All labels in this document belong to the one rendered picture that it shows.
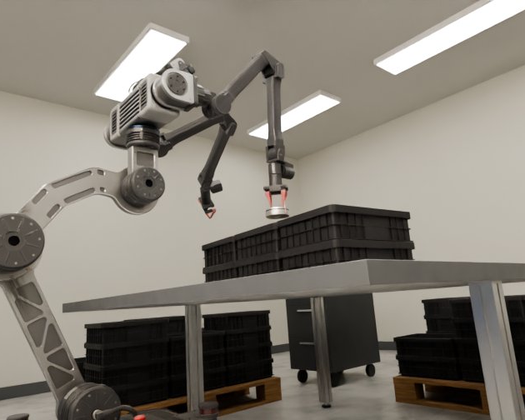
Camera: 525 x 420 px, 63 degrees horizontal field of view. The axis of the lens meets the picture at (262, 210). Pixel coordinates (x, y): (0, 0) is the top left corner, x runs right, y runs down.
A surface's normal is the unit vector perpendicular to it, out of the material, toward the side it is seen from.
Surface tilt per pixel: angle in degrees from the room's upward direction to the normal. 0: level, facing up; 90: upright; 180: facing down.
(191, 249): 90
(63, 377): 90
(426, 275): 90
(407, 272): 90
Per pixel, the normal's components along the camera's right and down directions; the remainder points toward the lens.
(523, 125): -0.76, -0.09
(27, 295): 0.64, -0.21
